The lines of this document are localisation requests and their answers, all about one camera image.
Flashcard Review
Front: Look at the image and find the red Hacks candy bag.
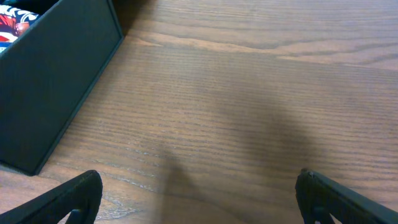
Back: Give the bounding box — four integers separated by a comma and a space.
1, 4, 40, 52

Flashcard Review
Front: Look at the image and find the dark green open box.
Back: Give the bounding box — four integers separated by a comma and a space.
1, 0, 123, 175

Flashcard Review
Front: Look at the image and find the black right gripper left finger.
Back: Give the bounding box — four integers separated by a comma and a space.
1, 170, 103, 224

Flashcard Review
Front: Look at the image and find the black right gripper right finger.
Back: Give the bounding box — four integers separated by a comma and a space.
295, 169, 397, 224

